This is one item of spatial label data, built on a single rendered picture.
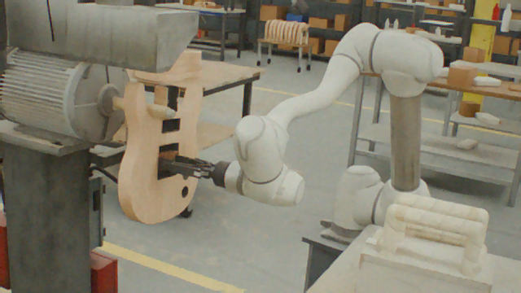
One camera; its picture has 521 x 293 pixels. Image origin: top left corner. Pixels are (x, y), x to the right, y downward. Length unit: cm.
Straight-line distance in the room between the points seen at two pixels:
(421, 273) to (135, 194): 81
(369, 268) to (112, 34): 82
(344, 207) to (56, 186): 101
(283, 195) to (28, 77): 82
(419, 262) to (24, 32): 127
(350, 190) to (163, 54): 99
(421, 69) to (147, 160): 82
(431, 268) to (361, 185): 97
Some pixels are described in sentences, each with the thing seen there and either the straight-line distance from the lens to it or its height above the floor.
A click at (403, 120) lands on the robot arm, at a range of 193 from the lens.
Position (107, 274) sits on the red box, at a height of 58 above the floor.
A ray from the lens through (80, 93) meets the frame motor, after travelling 170.
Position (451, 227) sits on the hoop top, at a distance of 122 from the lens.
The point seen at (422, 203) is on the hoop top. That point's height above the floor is 120.
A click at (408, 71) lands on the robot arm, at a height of 140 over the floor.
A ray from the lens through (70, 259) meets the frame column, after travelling 207.
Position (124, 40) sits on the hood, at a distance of 151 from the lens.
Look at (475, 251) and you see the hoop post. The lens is 124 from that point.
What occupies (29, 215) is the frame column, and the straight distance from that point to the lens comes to 199.
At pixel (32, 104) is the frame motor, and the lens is 182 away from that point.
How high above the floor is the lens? 164
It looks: 17 degrees down
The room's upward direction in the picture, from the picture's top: 5 degrees clockwise
